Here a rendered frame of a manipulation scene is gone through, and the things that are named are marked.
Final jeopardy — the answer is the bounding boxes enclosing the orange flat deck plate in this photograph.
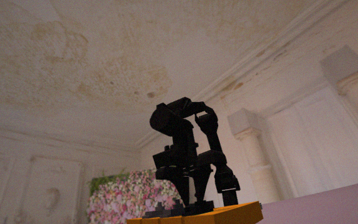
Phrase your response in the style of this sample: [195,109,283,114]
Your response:
[126,199,264,224]

